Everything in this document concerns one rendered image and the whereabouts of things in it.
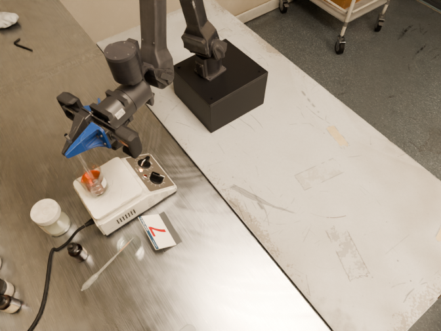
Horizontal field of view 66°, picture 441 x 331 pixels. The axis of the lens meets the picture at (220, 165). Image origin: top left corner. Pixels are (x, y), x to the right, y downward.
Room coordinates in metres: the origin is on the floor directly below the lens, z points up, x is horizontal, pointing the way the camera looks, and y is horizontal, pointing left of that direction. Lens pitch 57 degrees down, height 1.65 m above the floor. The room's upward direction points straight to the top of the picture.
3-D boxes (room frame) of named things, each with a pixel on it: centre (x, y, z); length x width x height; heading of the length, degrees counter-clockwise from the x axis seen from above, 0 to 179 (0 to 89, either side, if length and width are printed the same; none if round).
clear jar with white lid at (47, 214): (0.32, 0.38, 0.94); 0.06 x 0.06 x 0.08
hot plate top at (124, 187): (0.38, 0.25, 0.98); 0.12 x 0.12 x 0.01; 38
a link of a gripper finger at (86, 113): (0.40, 0.23, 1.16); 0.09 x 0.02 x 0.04; 56
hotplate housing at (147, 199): (0.39, 0.23, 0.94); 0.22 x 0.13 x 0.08; 128
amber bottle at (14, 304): (0.14, 0.43, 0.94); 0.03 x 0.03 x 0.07
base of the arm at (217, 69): (0.73, 0.03, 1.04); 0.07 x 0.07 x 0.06; 44
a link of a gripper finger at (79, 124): (0.38, 0.27, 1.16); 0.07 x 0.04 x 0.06; 146
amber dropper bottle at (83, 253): (0.24, 0.31, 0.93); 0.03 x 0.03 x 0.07
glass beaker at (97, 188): (0.37, 0.28, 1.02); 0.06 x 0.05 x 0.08; 110
